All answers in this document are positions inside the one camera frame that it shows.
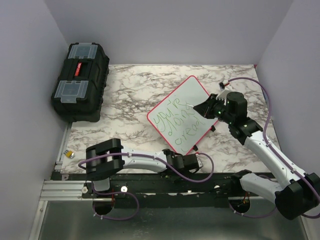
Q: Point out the pink-framed whiteboard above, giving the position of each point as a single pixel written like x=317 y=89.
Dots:
x=181 y=126

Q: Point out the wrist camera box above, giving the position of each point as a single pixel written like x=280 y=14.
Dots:
x=199 y=162
x=225 y=89

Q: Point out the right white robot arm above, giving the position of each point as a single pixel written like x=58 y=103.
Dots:
x=294 y=192

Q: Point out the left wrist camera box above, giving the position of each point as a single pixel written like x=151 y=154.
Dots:
x=199 y=162

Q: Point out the aluminium extrusion frame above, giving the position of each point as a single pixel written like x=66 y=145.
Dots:
x=62 y=190

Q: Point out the small yellow metal clip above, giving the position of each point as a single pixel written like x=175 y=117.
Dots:
x=69 y=154

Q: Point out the blue tape piece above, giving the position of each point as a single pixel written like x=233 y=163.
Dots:
x=176 y=178

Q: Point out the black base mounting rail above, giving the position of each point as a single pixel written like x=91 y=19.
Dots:
x=150 y=190

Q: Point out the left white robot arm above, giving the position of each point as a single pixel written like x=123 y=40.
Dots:
x=100 y=170

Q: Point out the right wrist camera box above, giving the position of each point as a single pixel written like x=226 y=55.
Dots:
x=225 y=89

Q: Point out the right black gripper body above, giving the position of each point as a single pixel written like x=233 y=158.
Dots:
x=219 y=108

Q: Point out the black plastic toolbox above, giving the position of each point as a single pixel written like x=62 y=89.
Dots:
x=78 y=93

